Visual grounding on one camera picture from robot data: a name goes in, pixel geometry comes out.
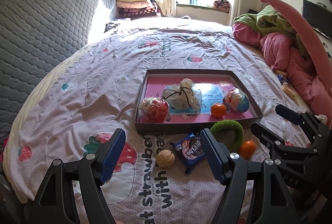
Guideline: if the red toy egg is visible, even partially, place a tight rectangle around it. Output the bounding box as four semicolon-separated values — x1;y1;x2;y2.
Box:
138;97;169;124

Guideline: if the patterned cushion on sill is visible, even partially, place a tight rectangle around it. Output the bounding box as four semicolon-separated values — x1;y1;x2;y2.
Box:
213;0;231;13

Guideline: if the grey quilted headboard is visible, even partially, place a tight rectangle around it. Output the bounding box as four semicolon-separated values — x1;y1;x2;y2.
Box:
1;0;116;141

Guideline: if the blue cookie snack packet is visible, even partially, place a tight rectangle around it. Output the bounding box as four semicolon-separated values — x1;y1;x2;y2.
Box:
170;133;205;174

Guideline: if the white floral scrunchie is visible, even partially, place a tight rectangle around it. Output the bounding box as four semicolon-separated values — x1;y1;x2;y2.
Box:
315;115;328;125

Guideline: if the white drawstring mesh bag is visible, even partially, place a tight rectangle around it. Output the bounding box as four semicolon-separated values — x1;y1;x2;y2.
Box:
162;78;202;112

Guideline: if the green fuzzy ring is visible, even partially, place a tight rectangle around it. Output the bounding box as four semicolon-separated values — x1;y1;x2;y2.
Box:
209;119;244;153

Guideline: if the blue wrapped toy egg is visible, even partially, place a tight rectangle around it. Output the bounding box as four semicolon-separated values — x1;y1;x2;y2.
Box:
223;88;250;113

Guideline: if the blue small snack packet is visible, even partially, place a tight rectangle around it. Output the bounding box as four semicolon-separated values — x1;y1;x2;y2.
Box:
277;74;288;84

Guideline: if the pink book in tray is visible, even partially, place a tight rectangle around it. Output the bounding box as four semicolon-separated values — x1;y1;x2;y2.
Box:
143;75;245;124

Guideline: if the pink pillow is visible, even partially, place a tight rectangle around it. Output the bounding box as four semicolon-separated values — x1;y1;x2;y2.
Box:
259;0;331;90

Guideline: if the black wall television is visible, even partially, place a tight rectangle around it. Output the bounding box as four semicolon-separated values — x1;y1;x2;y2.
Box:
302;0;332;39

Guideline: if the yellow snack packet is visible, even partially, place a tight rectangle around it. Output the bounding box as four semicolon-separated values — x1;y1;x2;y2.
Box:
281;82;297;102

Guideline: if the orange tangerine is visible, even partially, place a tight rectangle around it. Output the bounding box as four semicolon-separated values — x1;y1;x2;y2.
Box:
210;103;227;118
238;140;256;160

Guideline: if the green blanket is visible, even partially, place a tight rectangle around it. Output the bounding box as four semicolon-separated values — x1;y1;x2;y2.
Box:
233;5;309;58

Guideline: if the folded blankets stack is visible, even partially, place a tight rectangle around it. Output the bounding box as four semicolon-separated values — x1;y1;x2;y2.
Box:
116;0;162;20

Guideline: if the pink quilt pile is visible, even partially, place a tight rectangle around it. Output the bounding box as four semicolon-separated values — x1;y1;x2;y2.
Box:
233;23;331;127

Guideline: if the pink strawberry bed sheet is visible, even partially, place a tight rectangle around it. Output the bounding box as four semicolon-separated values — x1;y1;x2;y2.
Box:
2;16;320;224

